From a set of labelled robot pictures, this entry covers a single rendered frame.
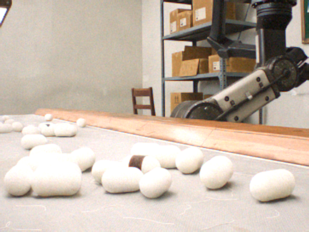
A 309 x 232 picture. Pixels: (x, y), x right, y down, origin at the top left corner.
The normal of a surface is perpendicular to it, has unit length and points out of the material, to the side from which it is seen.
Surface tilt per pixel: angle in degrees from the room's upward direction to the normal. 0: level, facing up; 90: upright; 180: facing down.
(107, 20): 90
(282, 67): 89
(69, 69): 90
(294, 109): 90
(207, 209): 0
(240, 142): 45
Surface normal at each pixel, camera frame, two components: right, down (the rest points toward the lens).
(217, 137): -0.63, -0.68
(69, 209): -0.01, -1.00
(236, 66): 0.41, 0.04
